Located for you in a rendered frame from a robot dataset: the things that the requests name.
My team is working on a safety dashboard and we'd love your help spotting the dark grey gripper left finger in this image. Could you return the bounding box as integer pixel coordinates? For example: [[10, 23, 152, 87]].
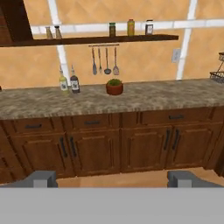
[[0, 170, 59, 188]]

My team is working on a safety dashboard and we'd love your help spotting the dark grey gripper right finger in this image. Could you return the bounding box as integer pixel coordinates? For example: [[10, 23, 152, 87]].
[[166, 170, 224, 188]]

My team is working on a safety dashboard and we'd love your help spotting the brown wood cupboard door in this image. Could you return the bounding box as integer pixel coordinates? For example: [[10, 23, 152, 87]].
[[120, 125, 173, 173], [11, 134, 74, 178], [166, 122, 224, 170], [67, 129, 121, 177]]

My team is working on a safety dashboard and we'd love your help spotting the brown wood drawer front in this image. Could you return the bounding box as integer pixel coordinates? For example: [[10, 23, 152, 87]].
[[70, 114, 112, 131], [10, 117, 57, 136], [139, 108, 213, 126]]

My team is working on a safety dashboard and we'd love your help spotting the pale yellow oil bottle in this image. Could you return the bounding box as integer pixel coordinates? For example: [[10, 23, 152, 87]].
[[58, 66, 70, 95]]

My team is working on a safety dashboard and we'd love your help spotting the dark vinegar bottle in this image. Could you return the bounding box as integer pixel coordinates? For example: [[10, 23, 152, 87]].
[[69, 65, 81, 95]]

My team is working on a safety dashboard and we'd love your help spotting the potted green plant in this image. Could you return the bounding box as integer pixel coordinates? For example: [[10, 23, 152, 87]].
[[105, 78, 124, 96]]

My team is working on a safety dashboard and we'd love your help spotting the hanging dark ladle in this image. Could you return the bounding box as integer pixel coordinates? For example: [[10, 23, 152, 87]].
[[103, 46, 112, 75]]

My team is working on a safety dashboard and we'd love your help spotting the hanging grey fork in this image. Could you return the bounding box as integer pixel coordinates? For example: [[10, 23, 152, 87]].
[[97, 47, 103, 74]]

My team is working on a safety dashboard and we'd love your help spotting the hanging grey spatula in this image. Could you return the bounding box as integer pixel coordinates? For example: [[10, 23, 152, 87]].
[[112, 45, 120, 76]]

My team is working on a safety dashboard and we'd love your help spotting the glass salt shaker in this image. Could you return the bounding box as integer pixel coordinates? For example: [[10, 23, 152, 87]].
[[45, 26, 54, 40]]

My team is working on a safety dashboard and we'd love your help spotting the glass pepper shaker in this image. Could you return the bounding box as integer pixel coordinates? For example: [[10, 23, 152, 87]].
[[53, 25, 63, 40]]

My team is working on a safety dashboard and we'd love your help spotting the white labelled spice jar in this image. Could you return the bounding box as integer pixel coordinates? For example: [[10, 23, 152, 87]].
[[144, 19, 154, 36]]

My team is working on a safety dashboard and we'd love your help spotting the yellow spice jar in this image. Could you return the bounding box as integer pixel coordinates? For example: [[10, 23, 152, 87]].
[[127, 18, 136, 38]]

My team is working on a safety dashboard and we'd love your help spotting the green spice jar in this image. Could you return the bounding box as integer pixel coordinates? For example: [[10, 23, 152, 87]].
[[108, 22, 116, 39]]

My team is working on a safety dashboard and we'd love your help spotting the black cupboard door handle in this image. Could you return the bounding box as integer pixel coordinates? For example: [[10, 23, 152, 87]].
[[163, 129, 172, 151], [171, 129, 180, 151], [69, 136, 78, 158], [59, 136, 68, 159]]

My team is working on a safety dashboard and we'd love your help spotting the black drawer handle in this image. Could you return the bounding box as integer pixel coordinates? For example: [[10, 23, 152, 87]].
[[24, 123, 43, 130], [84, 120, 101, 126], [168, 115, 185, 121]]

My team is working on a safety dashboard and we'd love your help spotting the black wire stand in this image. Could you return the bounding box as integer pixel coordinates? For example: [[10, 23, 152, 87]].
[[209, 52, 224, 85]]

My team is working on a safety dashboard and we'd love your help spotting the white wall socket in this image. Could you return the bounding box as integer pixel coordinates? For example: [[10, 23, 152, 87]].
[[171, 48, 182, 64]]

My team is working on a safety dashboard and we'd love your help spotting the dark wood wall shelf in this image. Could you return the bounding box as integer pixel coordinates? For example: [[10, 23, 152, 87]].
[[0, 33, 179, 48]]

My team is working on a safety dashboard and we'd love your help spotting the metal utensil rail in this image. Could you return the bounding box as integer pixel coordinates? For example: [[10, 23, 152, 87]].
[[88, 43, 120, 48]]

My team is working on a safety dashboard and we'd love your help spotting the dark wood wall cabinet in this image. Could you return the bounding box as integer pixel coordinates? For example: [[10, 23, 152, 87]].
[[0, 0, 34, 46]]

